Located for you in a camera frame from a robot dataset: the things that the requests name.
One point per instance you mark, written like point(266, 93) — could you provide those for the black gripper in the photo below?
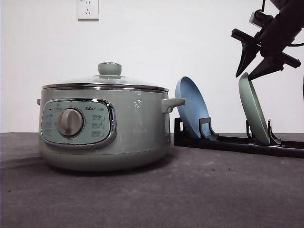
point(272, 40)

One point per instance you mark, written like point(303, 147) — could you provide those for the green plate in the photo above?
point(253, 110)

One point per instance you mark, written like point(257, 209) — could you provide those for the glass steamer lid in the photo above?
point(109, 77)

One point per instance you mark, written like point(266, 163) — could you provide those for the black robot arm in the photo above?
point(291, 10)

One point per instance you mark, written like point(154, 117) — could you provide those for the blue plate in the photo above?
point(195, 107)

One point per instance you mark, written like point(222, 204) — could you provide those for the black plate rack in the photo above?
point(208, 138)

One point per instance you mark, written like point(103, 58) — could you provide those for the green electric steamer pot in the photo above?
point(104, 129)

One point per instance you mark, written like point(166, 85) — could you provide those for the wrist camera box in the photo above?
point(261, 19)

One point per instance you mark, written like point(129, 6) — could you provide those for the left white wall socket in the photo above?
point(87, 10)

